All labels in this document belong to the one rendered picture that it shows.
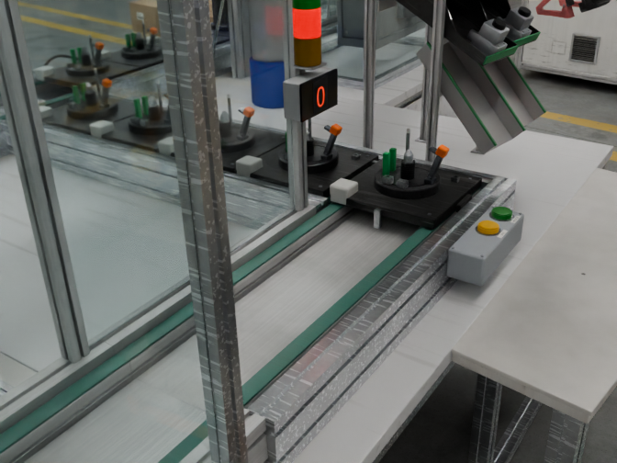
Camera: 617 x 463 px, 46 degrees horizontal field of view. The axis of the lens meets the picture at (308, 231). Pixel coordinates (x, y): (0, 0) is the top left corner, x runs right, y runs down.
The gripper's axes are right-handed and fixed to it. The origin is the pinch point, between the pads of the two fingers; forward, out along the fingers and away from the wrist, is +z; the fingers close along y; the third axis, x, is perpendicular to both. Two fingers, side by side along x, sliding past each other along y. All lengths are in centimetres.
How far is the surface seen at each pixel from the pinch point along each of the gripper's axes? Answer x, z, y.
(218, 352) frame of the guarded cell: 21, -13, 107
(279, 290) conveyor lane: 31, 27, 69
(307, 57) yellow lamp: -6, 20, 50
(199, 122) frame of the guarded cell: 0, -23, 106
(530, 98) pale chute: 19.7, 23.2, -21.3
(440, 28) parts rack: -3.3, 21.0, 8.9
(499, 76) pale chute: 12.2, 28.7, -19.8
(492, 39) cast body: 2.6, 13.7, 2.3
